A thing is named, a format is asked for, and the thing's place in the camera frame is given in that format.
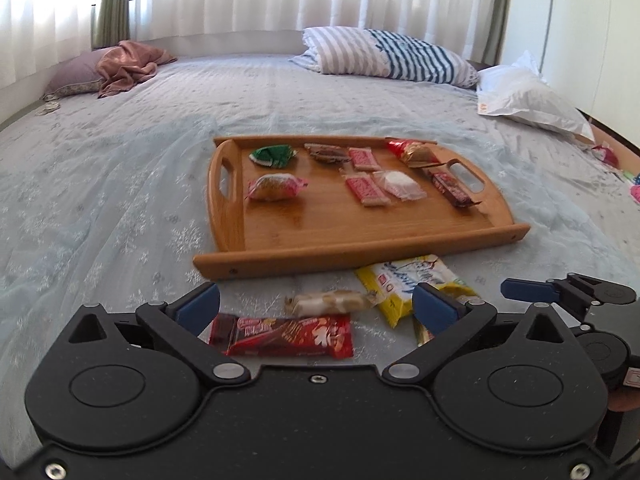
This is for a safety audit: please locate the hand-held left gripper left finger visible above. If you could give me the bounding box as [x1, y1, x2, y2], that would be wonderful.
[66, 282, 252, 387]

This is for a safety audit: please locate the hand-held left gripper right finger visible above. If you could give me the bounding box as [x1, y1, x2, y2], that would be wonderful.
[382, 282, 577, 387]

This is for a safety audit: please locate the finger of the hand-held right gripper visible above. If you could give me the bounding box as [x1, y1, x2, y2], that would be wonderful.
[500, 273, 603, 322]

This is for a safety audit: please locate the dark red chocolate bar packet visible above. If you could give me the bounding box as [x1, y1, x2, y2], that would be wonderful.
[209, 313, 354, 359]

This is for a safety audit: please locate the brown and red bar packet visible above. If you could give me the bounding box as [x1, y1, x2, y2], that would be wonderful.
[427, 170, 485, 209]

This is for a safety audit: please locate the clear packet with white cake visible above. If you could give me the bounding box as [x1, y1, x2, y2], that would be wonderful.
[372, 170, 428, 202]

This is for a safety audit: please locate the pink patterned snack packet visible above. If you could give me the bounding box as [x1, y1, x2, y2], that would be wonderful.
[342, 172, 392, 207]

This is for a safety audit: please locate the wooden tray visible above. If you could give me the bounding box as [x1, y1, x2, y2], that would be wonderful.
[192, 135, 531, 281]

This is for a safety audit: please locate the pink clear cake packet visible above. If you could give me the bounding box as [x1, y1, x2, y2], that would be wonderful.
[246, 173, 308, 202]

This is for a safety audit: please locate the green snack packet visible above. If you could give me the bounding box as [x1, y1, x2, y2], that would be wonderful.
[249, 144, 298, 168]

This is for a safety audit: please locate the brown nut snack packet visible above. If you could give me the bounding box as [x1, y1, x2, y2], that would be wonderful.
[304, 143, 352, 164]

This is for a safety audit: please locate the person's right hand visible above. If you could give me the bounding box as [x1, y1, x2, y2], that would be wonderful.
[606, 384, 640, 414]

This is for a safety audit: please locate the olive gold snack packet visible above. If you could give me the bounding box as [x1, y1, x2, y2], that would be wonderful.
[412, 317, 439, 348]

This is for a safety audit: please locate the yellow snack packet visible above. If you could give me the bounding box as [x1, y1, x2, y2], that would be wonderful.
[354, 254, 476, 330]

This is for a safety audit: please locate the beige nougat packet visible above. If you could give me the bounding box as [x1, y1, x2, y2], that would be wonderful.
[284, 290, 378, 317]

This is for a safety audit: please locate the red toy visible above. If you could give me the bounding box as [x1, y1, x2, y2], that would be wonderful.
[591, 143, 619, 167]

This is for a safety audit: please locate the light blue snowflake bedspread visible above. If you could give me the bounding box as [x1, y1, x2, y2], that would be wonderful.
[0, 52, 640, 461]

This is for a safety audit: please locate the red and gold snack packet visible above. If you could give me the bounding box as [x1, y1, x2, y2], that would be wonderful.
[386, 138, 442, 168]

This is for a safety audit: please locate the small red snack packet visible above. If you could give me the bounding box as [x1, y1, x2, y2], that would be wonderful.
[347, 147, 379, 171]

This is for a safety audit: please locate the white pillow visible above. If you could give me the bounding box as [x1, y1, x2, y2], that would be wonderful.
[475, 50, 596, 145]

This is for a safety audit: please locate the pink crumpled cloth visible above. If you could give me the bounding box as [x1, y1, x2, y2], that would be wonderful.
[96, 40, 177, 98]

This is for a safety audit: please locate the blue striped pillow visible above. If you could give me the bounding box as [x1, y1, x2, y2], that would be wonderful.
[289, 26, 480, 87]

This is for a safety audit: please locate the purple pillow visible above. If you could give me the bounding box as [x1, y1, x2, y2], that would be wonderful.
[41, 47, 121, 101]

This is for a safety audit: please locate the green curtain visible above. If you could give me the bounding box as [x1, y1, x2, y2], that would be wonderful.
[481, 0, 516, 67]
[94, 0, 132, 50]

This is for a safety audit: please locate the wooden bed frame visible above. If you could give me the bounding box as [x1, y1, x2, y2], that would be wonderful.
[574, 106, 640, 158]

